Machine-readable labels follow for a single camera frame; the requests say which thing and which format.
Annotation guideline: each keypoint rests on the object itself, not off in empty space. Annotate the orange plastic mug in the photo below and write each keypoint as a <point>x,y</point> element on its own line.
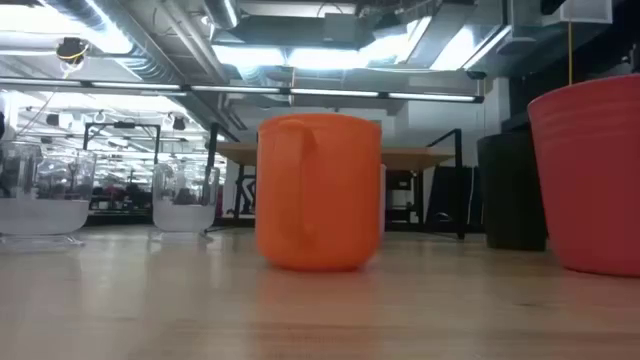
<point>320,200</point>

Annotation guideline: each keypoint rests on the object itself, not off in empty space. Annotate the clear glass cup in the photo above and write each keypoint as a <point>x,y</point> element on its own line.
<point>45,215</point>
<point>185,215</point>

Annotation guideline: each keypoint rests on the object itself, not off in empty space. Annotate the dark cabinet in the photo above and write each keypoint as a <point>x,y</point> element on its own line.
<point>400,182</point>

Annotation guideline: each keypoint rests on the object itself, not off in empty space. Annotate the long ceiling light strip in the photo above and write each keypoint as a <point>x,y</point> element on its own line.
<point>335,93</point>

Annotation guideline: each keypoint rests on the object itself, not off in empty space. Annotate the black panel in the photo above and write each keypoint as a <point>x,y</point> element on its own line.
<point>450,195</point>

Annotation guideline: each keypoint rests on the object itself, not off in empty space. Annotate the grey ceiling box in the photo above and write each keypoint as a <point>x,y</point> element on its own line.
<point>340,27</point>

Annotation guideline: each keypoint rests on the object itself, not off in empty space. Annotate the dark green plastic cup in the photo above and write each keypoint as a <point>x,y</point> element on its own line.
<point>510,200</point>

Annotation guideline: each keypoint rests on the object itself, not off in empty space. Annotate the red ribbed plastic cup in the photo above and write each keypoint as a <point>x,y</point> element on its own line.
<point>590,175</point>

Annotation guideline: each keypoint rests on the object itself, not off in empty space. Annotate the white ceiling box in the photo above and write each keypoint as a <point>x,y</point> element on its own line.
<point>585,12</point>

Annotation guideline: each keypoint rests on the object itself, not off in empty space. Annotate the wooden shelf with black frame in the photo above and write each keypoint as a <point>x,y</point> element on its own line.
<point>415,157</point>

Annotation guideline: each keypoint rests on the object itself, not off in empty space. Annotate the black metal frame stand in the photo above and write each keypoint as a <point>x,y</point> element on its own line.
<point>122,125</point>

